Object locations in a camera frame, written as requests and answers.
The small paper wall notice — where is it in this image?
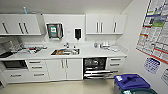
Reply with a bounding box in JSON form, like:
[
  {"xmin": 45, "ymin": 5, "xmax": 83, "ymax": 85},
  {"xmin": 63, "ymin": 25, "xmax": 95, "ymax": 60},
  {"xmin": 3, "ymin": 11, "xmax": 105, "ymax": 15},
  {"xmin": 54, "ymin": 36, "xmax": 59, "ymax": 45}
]
[
  {"xmin": 143, "ymin": 56, "xmax": 161, "ymax": 75},
  {"xmin": 160, "ymin": 67, "xmax": 168, "ymax": 85}
]

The dark wall cabinet handle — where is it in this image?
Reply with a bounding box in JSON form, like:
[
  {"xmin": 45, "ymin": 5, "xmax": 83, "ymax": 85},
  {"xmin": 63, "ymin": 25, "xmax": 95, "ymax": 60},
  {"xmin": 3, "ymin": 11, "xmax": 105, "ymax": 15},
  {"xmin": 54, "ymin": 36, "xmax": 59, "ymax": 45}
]
[
  {"xmin": 1, "ymin": 22, "xmax": 10, "ymax": 35},
  {"xmin": 99, "ymin": 21, "xmax": 105, "ymax": 34},
  {"xmin": 17, "ymin": 22, "xmax": 25, "ymax": 35},
  {"xmin": 23, "ymin": 22, "xmax": 30, "ymax": 35},
  {"xmin": 112, "ymin": 21, "xmax": 119, "ymax": 34},
  {"xmin": 95, "ymin": 21, "xmax": 100, "ymax": 34}
]

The steel paper towel dispenser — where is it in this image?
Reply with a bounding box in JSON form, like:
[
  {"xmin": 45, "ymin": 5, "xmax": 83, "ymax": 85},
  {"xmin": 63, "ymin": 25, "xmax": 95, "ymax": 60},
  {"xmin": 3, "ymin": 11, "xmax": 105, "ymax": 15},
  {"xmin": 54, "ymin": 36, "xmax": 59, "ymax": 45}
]
[{"xmin": 45, "ymin": 22, "xmax": 65, "ymax": 41}]

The white cloth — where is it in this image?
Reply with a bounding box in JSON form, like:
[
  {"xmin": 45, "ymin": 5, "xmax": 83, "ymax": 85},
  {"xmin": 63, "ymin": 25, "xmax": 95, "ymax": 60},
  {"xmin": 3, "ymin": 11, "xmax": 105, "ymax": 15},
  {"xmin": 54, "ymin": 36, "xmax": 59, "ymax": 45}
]
[{"xmin": 108, "ymin": 44, "xmax": 121, "ymax": 53}]

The black flat tray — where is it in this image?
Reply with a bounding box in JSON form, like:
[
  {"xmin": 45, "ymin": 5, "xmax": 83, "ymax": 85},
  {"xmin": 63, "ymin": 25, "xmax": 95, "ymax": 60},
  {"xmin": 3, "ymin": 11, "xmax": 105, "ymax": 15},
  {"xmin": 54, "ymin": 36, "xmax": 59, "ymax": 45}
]
[{"xmin": 0, "ymin": 51, "xmax": 15, "ymax": 59}]

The white two-door base cabinet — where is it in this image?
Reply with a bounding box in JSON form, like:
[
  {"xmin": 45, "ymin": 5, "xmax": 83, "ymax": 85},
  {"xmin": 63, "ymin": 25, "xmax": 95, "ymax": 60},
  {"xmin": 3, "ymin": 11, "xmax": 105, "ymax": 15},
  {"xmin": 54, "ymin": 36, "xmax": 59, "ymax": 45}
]
[{"xmin": 45, "ymin": 58, "xmax": 84, "ymax": 81}]

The stainless steel dishwasher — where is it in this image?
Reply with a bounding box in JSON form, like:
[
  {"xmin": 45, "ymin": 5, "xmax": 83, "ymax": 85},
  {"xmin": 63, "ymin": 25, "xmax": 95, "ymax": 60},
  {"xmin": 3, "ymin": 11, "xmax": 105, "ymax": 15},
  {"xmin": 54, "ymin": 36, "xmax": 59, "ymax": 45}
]
[{"xmin": 81, "ymin": 56, "xmax": 113, "ymax": 81}]

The grey bin blue lid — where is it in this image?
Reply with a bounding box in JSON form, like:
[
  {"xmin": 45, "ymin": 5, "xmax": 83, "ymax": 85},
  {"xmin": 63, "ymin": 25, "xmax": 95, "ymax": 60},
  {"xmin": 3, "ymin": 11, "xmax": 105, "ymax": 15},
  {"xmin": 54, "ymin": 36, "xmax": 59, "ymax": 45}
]
[{"xmin": 113, "ymin": 73, "xmax": 152, "ymax": 94}]

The chrome faucet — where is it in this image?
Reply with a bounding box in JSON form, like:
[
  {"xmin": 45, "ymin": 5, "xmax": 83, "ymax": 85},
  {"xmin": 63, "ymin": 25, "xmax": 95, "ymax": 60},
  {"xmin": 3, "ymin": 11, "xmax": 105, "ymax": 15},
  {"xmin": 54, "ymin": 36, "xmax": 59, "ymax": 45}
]
[{"xmin": 62, "ymin": 42, "xmax": 71, "ymax": 50}]

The metal drawer handle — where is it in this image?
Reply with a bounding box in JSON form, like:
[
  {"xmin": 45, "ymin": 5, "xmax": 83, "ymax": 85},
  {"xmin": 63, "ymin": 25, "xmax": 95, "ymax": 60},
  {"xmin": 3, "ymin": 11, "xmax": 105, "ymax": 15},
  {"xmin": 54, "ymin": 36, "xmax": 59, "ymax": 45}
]
[
  {"xmin": 32, "ymin": 73, "xmax": 46, "ymax": 77},
  {"xmin": 31, "ymin": 65, "xmax": 44, "ymax": 70},
  {"xmin": 9, "ymin": 73, "xmax": 23, "ymax": 78},
  {"xmin": 109, "ymin": 63, "xmax": 121, "ymax": 67},
  {"xmin": 28, "ymin": 60, "xmax": 42, "ymax": 64},
  {"xmin": 110, "ymin": 58, "xmax": 122, "ymax": 62},
  {"xmin": 108, "ymin": 69, "xmax": 119, "ymax": 74}
]

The small clear bottle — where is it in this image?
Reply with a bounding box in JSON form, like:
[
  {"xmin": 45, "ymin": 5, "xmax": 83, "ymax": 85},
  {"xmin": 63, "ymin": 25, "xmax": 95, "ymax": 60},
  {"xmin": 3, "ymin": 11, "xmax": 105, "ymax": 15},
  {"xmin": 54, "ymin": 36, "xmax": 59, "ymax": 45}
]
[{"xmin": 22, "ymin": 6, "xmax": 28, "ymax": 15}]

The stainless steel sink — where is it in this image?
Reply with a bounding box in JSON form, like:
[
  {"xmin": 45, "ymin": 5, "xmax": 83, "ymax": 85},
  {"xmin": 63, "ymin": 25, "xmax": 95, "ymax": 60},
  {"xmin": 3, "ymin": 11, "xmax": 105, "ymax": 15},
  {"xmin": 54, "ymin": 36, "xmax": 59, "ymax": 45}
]
[{"xmin": 50, "ymin": 48, "xmax": 81, "ymax": 57}]

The dish soap bottle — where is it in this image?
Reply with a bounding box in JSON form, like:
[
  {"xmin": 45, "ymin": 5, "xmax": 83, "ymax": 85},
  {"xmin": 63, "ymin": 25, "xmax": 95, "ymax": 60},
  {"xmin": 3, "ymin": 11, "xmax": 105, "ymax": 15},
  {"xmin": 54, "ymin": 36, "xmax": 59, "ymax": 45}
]
[{"xmin": 93, "ymin": 41, "xmax": 99, "ymax": 49}]

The coffee machine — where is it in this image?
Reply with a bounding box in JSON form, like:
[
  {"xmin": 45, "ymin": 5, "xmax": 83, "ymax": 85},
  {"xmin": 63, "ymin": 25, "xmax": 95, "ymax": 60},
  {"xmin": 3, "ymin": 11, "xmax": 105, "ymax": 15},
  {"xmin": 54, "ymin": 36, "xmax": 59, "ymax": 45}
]
[{"xmin": 0, "ymin": 39, "xmax": 15, "ymax": 54}]

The built-in black microwave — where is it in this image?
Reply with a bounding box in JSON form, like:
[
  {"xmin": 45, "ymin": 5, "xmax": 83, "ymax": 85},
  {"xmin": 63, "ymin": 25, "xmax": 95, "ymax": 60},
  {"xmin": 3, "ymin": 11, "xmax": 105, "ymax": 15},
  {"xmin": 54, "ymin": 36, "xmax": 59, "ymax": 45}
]
[{"xmin": 2, "ymin": 59, "xmax": 29, "ymax": 71}]

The metal base cabinet handle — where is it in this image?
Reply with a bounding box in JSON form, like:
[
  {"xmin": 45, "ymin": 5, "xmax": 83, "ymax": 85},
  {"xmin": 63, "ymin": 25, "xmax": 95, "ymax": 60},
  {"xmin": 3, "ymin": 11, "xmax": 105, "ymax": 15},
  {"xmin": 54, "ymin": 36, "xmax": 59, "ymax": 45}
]
[
  {"xmin": 64, "ymin": 59, "xmax": 69, "ymax": 70},
  {"xmin": 60, "ymin": 59, "xmax": 65, "ymax": 70}
]

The white drawer unit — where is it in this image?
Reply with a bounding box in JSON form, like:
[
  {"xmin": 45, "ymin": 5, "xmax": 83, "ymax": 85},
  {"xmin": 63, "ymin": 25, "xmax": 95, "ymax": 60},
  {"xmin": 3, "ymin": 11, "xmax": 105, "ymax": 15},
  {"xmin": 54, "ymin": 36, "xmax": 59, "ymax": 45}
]
[
  {"xmin": 105, "ymin": 56, "xmax": 127, "ymax": 80},
  {"xmin": 0, "ymin": 58, "xmax": 51, "ymax": 85}
]

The stack of white bowls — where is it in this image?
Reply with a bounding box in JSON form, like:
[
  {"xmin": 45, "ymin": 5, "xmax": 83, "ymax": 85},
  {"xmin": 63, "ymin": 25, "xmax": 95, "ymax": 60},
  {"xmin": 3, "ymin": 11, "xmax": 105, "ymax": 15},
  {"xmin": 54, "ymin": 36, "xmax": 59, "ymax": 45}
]
[{"xmin": 99, "ymin": 41, "xmax": 111, "ymax": 50}]

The plate with orange food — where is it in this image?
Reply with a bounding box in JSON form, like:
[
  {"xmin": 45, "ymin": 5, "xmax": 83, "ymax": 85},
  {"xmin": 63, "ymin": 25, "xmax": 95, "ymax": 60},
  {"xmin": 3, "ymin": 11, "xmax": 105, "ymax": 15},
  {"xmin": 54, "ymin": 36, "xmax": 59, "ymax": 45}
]
[{"xmin": 56, "ymin": 49, "xmax": 65, "ymax": 55}]

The large colourful wall poster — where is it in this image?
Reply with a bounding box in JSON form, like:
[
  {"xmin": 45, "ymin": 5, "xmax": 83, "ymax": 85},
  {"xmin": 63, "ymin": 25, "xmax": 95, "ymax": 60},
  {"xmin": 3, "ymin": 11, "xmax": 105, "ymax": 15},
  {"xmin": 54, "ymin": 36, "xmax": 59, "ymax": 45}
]
[{"xmin": 135, "ymin": 0, "xmax": 168, "ymax": 65}]

